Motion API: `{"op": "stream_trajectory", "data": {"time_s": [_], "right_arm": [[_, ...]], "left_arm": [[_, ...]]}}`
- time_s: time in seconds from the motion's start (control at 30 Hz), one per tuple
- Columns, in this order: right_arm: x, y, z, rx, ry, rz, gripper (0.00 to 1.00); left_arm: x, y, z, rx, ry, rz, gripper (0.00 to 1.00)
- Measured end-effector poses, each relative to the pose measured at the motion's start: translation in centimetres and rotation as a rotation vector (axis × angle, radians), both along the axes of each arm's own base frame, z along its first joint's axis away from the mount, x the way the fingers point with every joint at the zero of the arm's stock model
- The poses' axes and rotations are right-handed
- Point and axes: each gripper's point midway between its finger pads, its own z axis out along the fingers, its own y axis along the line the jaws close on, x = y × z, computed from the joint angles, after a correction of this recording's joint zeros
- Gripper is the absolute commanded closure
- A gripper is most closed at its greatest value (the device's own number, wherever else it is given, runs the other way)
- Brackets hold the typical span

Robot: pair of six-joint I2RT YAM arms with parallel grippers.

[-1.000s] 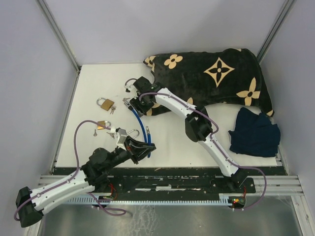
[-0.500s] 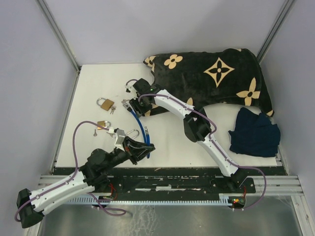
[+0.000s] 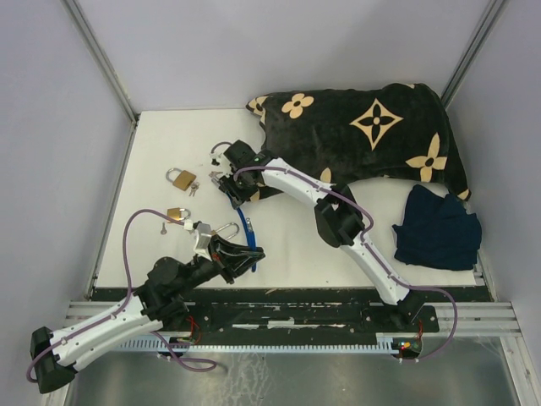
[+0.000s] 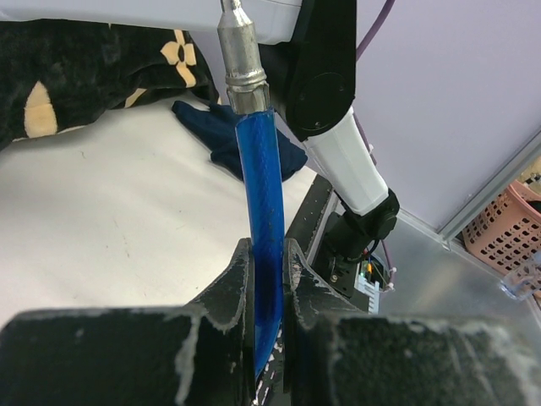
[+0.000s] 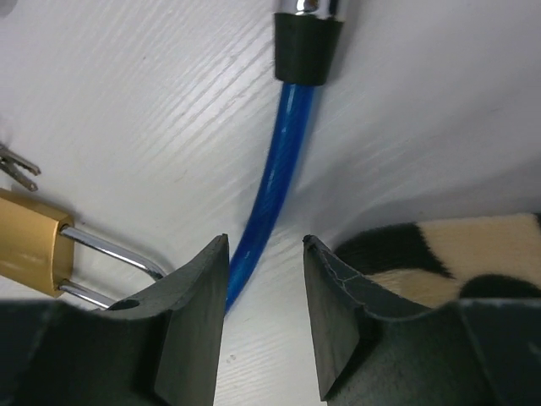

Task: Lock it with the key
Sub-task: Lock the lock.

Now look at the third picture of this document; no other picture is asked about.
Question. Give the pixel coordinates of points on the black floral patterned blanket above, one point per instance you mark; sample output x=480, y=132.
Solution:
x=399, y=131

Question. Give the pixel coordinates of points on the dark blue cloth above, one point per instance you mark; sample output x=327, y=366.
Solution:
x=437, y=232

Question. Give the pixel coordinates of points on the small brass padlock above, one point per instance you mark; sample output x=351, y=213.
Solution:
x=178, y=213

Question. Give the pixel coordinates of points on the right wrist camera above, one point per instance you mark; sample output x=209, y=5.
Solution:
x=220, y=167

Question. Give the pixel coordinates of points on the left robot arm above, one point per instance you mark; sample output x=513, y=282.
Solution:
x=57, y=356

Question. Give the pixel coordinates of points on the right aluminium frame post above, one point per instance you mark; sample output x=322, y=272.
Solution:
x=486, y=23

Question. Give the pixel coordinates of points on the aluminium frame post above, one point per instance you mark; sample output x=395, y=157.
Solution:
x=83, y=26
x=486, y=23

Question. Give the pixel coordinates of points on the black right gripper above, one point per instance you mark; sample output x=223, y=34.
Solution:
x=225, y=183

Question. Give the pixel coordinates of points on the large brass padlock with keys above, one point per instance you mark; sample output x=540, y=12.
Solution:
x=227, y=231

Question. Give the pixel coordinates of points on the left aluminium frame post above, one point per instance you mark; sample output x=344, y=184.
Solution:
x=83, y=26

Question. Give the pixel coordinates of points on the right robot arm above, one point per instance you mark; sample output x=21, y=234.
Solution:
x=340, y=221

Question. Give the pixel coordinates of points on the brass padlock with key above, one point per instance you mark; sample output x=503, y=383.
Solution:
x=183, y=180

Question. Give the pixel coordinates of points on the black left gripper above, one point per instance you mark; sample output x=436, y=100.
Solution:
x=233, y=266

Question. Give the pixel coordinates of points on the white slotted cable duct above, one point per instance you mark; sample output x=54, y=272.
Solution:
x=295, y=341

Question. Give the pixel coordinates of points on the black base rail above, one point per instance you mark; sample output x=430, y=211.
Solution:
x=358, y=308

